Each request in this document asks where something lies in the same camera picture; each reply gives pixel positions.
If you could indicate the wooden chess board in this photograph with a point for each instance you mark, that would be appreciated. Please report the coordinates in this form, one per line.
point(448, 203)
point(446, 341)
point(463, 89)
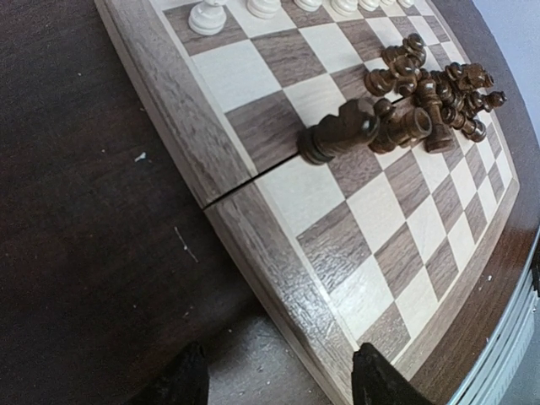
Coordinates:
point(367, 248)

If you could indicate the dark rook chess piece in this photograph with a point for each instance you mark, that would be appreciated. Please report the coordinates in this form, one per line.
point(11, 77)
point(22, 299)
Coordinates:
point(400, 131)

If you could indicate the dark knight chess piece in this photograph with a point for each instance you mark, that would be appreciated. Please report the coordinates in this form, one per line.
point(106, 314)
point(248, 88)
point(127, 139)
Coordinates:
point(335, 135)

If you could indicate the aluminium front frame rail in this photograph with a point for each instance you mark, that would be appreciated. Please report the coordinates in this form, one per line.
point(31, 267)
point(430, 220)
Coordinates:
point(490, 377)

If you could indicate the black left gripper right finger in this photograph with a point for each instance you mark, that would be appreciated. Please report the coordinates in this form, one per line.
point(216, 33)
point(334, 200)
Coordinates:
point(375, 381)

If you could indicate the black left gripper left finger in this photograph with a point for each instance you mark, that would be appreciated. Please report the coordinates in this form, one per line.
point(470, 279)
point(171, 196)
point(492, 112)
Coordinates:
point(185, 380)

